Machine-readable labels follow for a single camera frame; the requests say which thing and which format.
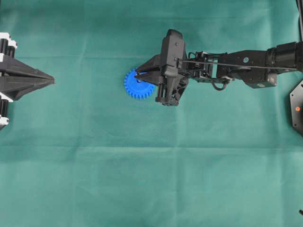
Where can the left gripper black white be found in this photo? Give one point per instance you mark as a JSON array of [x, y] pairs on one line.
[[13, 88]]

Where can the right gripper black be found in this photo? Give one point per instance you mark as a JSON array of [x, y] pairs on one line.
[[165, 70]]

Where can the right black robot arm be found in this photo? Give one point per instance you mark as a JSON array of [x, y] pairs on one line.
[[257, 69]]

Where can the blue plastic gear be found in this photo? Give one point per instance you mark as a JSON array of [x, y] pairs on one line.
[[136, 90]]

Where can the green cloth mat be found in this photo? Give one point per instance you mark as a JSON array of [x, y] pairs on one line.
[[83, 153]]

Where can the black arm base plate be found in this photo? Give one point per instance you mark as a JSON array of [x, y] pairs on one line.
[[296, 104]]

